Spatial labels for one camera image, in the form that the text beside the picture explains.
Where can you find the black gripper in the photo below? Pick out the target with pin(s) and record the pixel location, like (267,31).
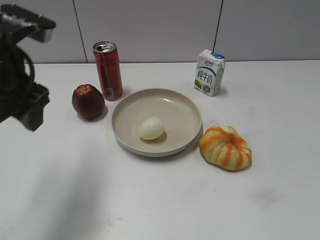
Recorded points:
(16,79)

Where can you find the white egg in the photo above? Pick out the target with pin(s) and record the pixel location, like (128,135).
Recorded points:
(151,128)

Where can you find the beige round plate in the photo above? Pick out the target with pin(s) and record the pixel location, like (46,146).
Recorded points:
(181,117)

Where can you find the dark red apple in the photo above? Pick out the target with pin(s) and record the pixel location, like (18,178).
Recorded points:
(88,102)

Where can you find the red soda can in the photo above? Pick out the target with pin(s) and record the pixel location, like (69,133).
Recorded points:
(108,68)

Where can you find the white blue milk carton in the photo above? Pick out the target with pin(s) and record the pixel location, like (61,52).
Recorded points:
(209,72)

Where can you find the orange striped bread bun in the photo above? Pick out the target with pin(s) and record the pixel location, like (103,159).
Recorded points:
(224,147)

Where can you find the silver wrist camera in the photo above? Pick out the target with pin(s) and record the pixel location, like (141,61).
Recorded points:
(21,23)

